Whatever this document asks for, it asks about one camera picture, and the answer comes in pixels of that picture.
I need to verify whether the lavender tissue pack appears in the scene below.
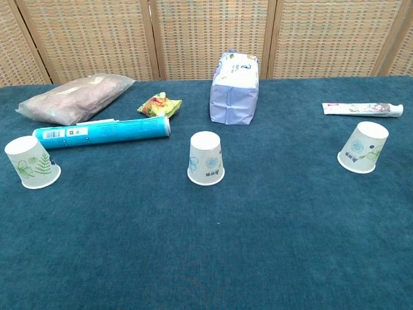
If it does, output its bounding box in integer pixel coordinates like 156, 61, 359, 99
209, 50, 259, 126

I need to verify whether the white printed paper cup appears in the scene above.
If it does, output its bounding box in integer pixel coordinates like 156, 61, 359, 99
187, 131, 226, 186
337, 121, 390, 174
4, 135, 62, 190

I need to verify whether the white floral toothpaste tube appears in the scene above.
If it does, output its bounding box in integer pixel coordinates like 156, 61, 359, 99
322, 102, 405, 118

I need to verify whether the woven rattan folding screen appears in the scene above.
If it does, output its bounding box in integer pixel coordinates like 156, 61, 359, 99
0, 0, 413, 88

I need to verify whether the dark teal table cloth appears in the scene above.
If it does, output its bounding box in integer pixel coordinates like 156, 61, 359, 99
0, 76, 413, 310

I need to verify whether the clear bag with pink cloth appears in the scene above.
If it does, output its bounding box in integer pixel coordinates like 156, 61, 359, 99
15, 73, 137, 126

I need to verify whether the light blue cylindrical tube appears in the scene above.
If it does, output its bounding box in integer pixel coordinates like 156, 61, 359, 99
32, 116, 171, 150

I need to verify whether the yellow snack packet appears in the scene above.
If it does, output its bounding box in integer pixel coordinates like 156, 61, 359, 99
136, 92, 183, 118

